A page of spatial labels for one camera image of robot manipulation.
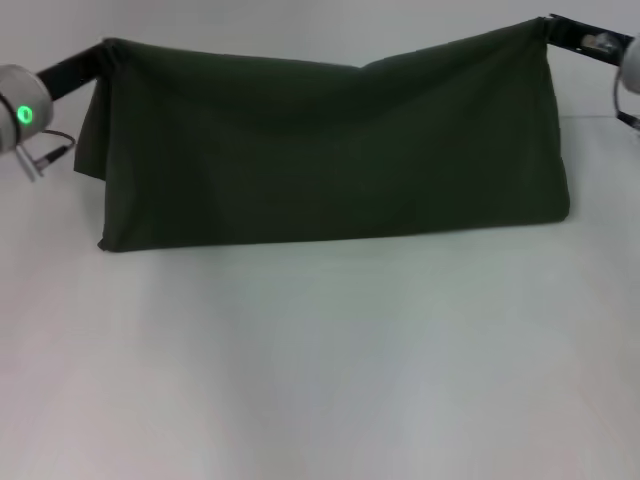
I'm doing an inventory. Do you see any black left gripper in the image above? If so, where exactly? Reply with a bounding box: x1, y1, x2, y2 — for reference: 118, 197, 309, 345
34, 41, 119, 104

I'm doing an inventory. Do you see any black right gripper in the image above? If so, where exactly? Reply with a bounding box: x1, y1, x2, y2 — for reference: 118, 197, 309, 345
536, 13, 633, 69

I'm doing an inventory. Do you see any dark green t-shirt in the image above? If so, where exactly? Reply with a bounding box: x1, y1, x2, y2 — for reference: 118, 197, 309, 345
73, 17, 572, 254

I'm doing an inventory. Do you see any left wrist cable with plug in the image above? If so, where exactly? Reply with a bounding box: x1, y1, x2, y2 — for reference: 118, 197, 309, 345
13, 128, 77, 183

